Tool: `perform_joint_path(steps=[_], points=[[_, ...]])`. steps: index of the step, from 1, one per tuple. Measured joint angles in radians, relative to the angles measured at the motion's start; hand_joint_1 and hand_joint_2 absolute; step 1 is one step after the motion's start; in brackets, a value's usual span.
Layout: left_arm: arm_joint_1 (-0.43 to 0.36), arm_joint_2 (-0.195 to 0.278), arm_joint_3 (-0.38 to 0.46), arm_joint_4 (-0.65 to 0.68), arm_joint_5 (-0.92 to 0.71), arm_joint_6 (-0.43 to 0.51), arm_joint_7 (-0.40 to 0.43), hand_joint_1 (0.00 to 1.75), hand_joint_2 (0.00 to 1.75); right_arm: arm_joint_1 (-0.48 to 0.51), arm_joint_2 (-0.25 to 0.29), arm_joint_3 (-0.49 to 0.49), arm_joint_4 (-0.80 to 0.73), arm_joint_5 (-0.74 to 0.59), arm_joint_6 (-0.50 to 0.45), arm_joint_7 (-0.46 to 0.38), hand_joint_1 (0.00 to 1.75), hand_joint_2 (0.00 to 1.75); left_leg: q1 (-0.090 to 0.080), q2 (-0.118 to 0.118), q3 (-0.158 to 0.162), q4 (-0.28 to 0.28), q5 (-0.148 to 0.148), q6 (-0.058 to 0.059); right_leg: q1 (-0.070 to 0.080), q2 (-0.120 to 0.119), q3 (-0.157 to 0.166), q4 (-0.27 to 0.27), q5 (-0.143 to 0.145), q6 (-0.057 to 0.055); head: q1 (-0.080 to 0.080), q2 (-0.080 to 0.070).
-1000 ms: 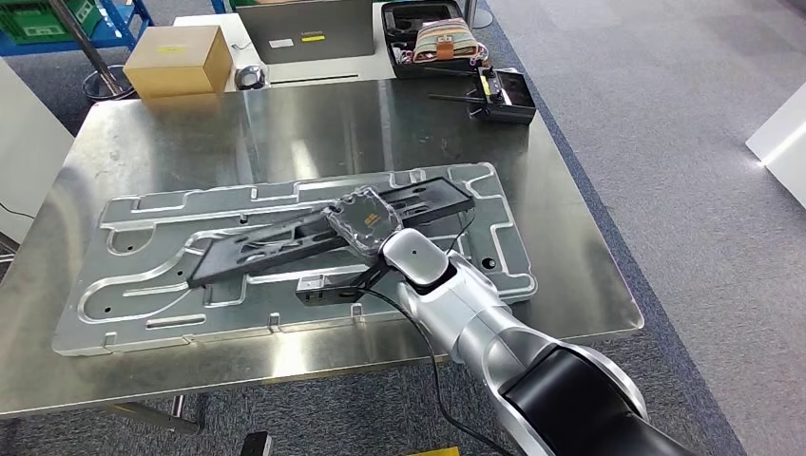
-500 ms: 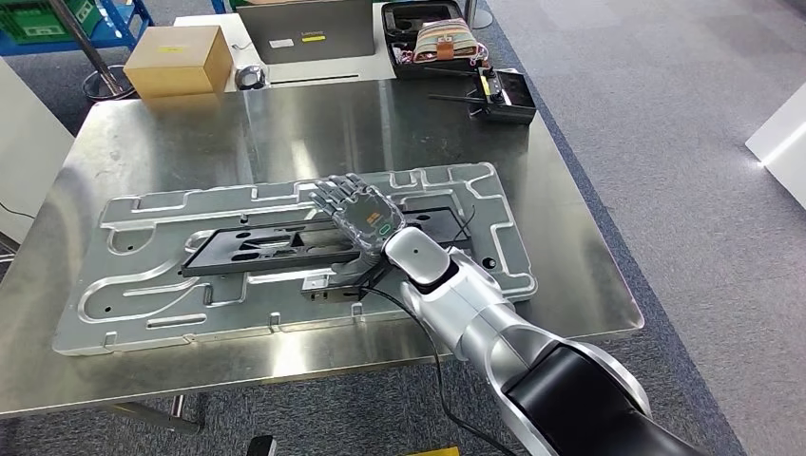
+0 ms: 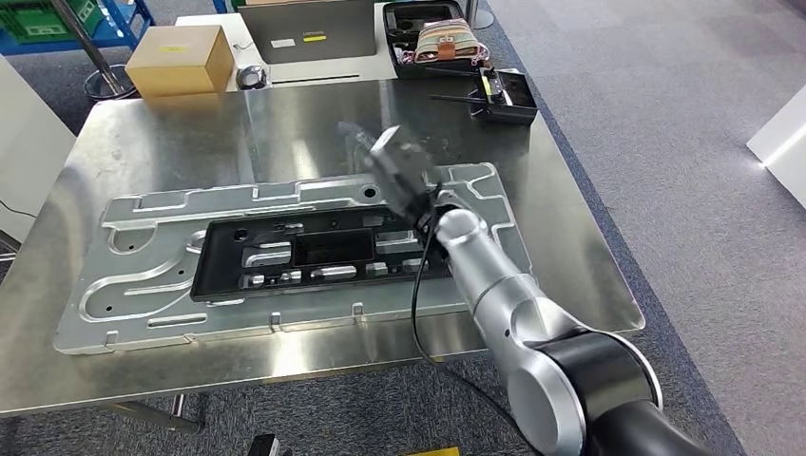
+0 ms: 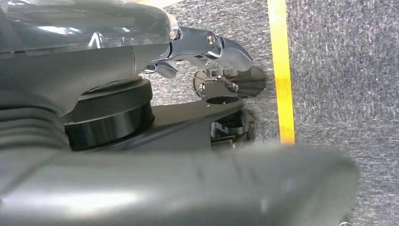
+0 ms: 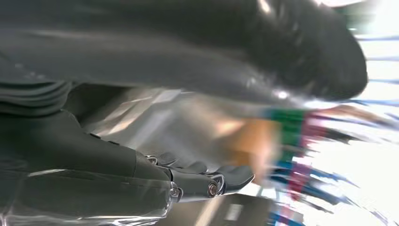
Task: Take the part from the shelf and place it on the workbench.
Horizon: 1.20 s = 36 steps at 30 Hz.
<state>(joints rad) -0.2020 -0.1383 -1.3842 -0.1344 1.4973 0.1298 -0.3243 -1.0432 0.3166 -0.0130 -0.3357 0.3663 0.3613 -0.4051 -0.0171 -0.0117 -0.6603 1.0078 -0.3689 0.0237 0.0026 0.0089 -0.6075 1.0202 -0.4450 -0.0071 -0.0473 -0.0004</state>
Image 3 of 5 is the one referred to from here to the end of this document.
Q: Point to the small silver round object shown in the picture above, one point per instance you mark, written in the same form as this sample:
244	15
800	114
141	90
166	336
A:
250	77

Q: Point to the stainless steel workbench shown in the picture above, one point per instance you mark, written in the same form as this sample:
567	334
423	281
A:
567	252

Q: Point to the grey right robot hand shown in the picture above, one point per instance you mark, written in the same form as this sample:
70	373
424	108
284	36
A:
409	189

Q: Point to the stamped silver metal panel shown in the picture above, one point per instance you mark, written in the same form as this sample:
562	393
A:
126	327

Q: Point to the white cabinet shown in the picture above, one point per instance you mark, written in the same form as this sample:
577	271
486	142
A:
31	157

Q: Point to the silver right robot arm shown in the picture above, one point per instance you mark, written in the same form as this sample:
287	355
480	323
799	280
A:
504	296

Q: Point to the brown cardboard box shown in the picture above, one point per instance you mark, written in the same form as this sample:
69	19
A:
176	63

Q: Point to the blue frame with green panel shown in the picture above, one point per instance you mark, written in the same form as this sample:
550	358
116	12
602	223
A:
38	25

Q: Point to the striped fabric pouch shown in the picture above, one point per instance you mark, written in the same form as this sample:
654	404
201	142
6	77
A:
447	41

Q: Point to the silver round pole base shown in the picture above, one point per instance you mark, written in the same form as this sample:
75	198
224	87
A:
480	16

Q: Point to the black plastic license plate bracket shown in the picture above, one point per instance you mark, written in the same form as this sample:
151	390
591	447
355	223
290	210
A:
214	277

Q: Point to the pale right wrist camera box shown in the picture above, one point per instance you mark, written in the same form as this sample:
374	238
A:
385	141

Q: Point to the white block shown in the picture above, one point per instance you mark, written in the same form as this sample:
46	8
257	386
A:
787	151

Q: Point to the dark round base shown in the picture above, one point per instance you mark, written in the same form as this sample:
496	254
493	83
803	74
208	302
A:
88	50

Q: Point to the small black box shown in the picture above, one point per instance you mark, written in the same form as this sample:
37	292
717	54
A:
513	110

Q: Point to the black robot foot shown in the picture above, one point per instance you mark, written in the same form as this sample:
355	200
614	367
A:
264	445

